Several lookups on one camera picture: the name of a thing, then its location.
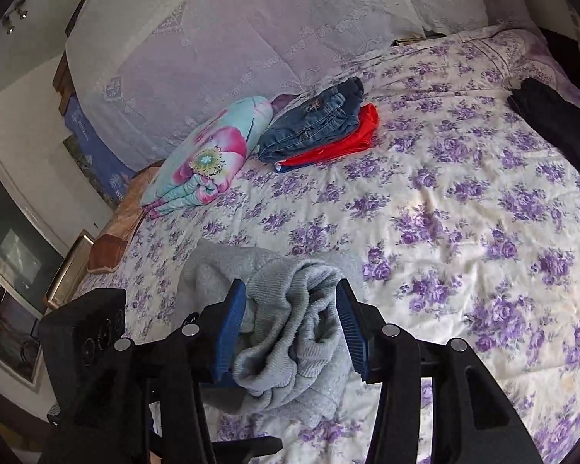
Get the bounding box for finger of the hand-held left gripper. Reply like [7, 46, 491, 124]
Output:
[215, 436, 284, 461]

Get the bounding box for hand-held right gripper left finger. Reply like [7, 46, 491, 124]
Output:
[39, 280, 248, 464]

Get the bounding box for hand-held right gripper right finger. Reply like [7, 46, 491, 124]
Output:
[336, 280, 544, 464]

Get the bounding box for grey pants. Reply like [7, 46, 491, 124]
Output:
[179, 238, 368, 428]

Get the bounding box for large framed dark picture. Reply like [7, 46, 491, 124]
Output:
[0, 159, 69, 390]

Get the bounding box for brown pillow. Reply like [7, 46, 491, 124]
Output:
[86, 164, 165, 274]

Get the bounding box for blue printed cloth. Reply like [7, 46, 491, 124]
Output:
[64, 94, 137, 204]

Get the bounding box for purple floral bedspread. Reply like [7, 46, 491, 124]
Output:
[72, 24, 580, 464]

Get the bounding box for folded teal floral quilt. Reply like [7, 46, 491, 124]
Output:
[140, 96, 275, 219]

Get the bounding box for folded red garment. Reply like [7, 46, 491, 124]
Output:
[275, 103, 380, 173]

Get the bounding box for folded blue jeans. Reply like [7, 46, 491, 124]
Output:
[257, 76, 365, 164]

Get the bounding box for wooden headboard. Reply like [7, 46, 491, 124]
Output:
[52, 0, 91, 113]

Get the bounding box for dark navy garment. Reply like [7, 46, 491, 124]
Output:
[507, 77, 580, 194]

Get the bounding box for white lace headboard cover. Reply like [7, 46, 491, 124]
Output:
[65, 0, 537, 170]

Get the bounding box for small dark object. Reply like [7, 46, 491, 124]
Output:
[391, 31, 445, 48]

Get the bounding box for ceiling lamp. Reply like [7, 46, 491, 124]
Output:
[0, 0, 30, 34]

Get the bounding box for lilac pillow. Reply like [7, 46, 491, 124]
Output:
[483, 28, 573, 90]

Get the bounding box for gold picture frame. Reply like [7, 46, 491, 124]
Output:
[46, 229, 96, 310]

